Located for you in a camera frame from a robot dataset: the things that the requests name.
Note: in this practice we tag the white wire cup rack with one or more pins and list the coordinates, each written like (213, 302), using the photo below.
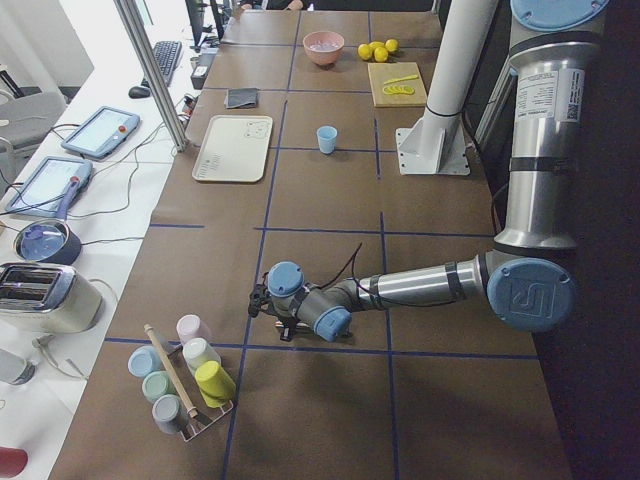
(201, 416)

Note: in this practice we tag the red bottle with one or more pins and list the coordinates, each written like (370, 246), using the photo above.
(12, 462)

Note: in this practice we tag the teach pendant tablet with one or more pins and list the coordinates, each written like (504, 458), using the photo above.
(54, 180)
(102, 133)

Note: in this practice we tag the grey folded cloth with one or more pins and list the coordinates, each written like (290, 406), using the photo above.
(241, 98)

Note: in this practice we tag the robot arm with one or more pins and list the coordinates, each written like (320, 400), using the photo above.
(551, 45)

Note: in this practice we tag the cream bear serving tray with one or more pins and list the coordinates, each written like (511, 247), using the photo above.
(234, 149)

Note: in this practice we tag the black computer mouse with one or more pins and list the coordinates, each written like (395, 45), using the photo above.
(139, 92)

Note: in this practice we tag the white toaster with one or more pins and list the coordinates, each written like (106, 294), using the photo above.
(48, 298)

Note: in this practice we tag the yellow plastic knife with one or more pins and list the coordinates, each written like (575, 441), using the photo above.
(401, 79)

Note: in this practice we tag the black keyboard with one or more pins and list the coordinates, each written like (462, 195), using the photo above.
(167, 55)

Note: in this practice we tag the green cup on rack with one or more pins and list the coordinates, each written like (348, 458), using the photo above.
(157, 384)

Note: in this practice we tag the blue cup on rack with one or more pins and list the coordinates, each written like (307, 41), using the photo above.
(144, 361)

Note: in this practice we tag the wooden cutting board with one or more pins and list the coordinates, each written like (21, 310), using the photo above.
(379, 72)

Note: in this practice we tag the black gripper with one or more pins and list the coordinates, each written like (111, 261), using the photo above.
(286, 325)

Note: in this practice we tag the white cup on rack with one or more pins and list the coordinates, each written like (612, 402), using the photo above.
(197, 351)

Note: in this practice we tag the clear ice cubes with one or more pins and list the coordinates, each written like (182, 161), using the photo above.
(324, 46)

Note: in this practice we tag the light blue plastic cup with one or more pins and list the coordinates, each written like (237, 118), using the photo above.
(327, 138)

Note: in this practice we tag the blue saucepan with lid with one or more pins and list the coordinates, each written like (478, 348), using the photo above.
(52, 240)

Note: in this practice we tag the pink cup on rack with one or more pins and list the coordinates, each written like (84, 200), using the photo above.
(191, 326)

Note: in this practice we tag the aluminium frame post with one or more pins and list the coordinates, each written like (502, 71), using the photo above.
(134, 27)

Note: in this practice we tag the black box with label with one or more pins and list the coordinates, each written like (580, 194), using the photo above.
(201, 66)

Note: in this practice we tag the yellow cup on rack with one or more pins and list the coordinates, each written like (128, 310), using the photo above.
(215, 384)

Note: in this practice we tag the pink bowl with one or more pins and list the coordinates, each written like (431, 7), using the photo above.
(323, 59)

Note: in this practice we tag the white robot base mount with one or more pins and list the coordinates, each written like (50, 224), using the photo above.
(435, 145)

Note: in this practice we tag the grey cup on rack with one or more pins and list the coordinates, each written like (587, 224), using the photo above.
(170, 415)

